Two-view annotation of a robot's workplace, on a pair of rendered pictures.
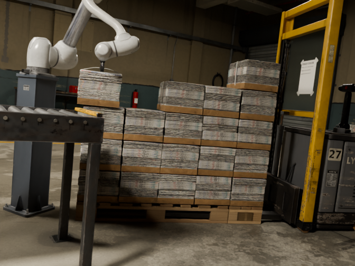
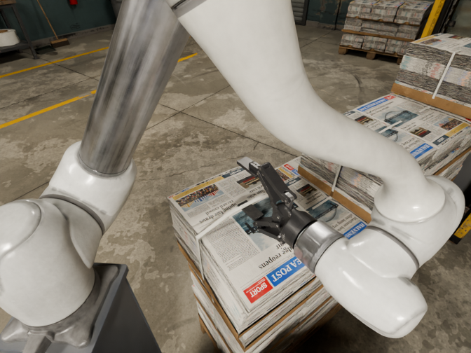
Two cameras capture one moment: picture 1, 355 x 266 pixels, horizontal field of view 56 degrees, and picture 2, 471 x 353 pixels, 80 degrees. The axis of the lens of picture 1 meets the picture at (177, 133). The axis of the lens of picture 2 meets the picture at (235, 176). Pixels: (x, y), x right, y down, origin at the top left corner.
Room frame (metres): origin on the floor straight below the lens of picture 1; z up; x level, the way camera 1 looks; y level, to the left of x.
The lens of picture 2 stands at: (2.01, 0.82, 1.63)
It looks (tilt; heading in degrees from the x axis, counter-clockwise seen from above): 40 degrees down; 337
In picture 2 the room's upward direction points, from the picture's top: straight up
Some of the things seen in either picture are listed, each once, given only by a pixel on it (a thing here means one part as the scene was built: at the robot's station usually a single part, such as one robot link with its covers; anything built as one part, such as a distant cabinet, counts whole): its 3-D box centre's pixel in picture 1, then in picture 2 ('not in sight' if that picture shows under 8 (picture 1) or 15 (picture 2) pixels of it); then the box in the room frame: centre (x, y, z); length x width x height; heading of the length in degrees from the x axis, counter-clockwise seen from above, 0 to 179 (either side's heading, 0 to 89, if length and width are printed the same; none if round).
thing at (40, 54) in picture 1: (40, 53); (36, 254); (2.45, 1.05, 1.17); 0.18 x 0.16 x 0.22; 149
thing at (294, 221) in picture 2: not in sight; (290, 223); (2.32, 0.56, 1.18); 0.09 x 0.07 x 0.08; 13
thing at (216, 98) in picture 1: (214, 101); (399, 139); (2.71, -0.27, 0.95); 0.38 x 0.29 x 0.23; 13
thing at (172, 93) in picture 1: (179, 97); (359, 162); (2.65, 0.01, 0.95); 0.38 x 0.29 x 0.23; 13
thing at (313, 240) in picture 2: not in sight; (317, 245); (2.25, 0.55, 1.18); 0.09 x 0.06 x 0.09; 103
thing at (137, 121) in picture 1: (156, 162); (313, 255); (2.61, 0.14, 0.42); 1.17 x 0.39 x 0.83; 103
